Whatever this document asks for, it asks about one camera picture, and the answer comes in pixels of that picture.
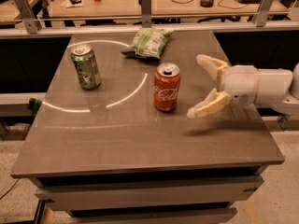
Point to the green bottle on ledge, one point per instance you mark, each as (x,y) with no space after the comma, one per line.
(34,105)

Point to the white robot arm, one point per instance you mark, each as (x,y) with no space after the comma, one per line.
(278,90)

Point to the left metal bracket post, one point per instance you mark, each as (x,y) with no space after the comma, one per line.
(32,24)

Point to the green soda can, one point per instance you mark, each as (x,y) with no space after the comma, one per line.
(85,63)

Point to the middle metal bracket post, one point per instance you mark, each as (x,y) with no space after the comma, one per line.
(145,13)

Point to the red coke can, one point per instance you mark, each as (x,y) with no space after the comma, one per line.
(166,86)

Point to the wooden background desk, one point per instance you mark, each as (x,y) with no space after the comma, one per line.
(62,9)

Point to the metal bracket post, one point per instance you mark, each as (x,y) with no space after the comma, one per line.
(32,24)
(260,18)
(145,13)

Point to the right metal bracket post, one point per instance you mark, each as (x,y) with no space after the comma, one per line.
(260,18)

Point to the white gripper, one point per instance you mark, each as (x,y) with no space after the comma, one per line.
(239,85)

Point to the green chip bag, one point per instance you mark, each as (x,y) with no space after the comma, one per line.
(148,43)

